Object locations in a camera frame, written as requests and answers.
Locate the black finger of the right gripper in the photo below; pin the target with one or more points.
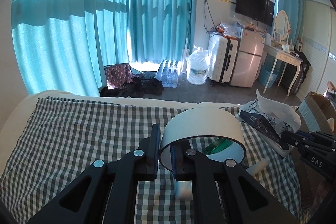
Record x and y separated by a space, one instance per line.
301 140

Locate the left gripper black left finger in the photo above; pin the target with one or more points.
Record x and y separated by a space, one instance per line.
106 191

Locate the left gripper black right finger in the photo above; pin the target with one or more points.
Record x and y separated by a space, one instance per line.
224 192

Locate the blue white tissue packet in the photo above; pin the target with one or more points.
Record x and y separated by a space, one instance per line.
183 190

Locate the tissue pack with dark print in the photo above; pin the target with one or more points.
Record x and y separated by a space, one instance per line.
270 119

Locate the white tape roll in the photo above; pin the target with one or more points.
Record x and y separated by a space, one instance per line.
204 122

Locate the cardboard box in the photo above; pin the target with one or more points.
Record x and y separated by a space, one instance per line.
317 114

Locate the green snack packet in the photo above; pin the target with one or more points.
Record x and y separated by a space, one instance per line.
217 146

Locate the wooden chair with clothes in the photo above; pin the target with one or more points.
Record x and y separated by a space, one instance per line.
330 91

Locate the teal laundry basket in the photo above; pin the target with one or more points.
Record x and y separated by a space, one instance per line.
265 74

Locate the white dressing table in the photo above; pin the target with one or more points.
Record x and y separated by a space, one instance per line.
287 58

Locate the pink mini fridge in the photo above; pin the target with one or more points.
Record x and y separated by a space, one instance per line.
248 59

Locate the black bags on floor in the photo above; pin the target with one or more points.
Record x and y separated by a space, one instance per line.
136 89

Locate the oval vanity mirror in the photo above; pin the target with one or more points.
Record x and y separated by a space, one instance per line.
281 27

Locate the polka dot bag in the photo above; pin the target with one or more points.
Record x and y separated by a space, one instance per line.
118 75

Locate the white suitcase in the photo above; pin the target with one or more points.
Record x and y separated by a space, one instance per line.
222 54

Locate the large water jug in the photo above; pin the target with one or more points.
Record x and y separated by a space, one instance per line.
198 66

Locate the pack of water bottles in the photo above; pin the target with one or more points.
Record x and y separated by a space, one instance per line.
168 73

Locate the teal window curtain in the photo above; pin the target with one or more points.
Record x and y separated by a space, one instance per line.
66 44

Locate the black wall television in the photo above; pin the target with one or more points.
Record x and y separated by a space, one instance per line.
259 10

